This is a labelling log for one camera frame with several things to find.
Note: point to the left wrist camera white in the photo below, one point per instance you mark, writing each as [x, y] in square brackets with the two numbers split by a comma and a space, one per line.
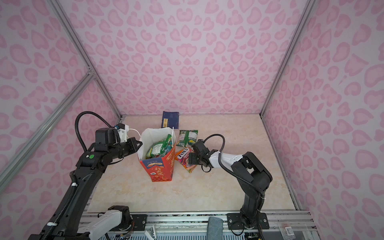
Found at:
[123, 132]

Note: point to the green snack packet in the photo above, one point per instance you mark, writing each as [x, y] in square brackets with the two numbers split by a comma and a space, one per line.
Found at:
[161, 148]

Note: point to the red white paper bag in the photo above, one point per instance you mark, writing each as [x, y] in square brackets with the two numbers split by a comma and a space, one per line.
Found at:
[159, 169]

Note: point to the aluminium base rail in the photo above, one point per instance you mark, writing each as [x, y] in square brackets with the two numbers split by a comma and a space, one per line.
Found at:
[277, 225]

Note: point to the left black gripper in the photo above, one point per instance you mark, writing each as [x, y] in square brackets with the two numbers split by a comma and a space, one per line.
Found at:
[134, 148]

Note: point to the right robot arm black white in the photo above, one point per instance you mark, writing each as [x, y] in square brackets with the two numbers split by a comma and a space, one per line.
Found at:
[253, 177]

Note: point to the grey cloth roll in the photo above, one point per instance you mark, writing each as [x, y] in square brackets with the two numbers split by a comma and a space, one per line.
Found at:
[215, 229]

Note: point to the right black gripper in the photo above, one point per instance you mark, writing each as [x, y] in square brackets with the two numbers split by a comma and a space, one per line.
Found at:
[192, 158]

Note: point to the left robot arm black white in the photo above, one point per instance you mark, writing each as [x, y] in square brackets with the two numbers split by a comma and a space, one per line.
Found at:
[64, 224]

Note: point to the pink Fox's candy packet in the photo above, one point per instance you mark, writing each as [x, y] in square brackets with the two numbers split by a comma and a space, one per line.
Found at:
[183, 158]

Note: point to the green spring tea packet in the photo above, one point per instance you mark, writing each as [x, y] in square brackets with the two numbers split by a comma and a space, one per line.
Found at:
[187, 138]

